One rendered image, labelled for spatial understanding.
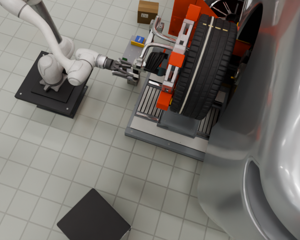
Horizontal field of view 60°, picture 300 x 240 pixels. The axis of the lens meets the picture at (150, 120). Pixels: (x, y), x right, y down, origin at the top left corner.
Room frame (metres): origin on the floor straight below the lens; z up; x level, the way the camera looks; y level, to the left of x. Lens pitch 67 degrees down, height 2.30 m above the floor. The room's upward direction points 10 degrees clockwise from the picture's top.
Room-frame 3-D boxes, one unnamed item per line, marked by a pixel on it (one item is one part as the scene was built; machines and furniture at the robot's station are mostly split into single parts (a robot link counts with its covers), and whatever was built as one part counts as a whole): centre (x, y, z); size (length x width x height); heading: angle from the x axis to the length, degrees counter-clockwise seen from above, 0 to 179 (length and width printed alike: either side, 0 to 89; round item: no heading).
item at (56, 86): (1.03, 0.88, 0.34); 0.22 x 0.18 x 0.06; 163
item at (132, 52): (1.33, 0.24, 0.44); 0.43 x 0.17 x 0.03; 171
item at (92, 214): (-0.03, 0.25, 0.17); 0.43 x 0.36 x 0.34; 57
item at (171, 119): (1.04, -0.27, 0.32); 0.40 x 0.30 x 0.28; 171
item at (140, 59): (0.99, 0.03, 1.03); 0.19 x 0.18 x 0.11; 81
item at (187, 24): (1.07, -0.11, 0.85); 0.54 x 0.07 x 0.54; 171
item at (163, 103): (0.76, -0.06, 0.85); 0.09 x 0.08 x 0.07; 171
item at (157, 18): (1.19, 0.00, 1.03); 0.19 x 0.18 x 0.11; 81
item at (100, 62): (0.97, 0.38, 0.83); 0.09 x 0.06 x 0.09; 171
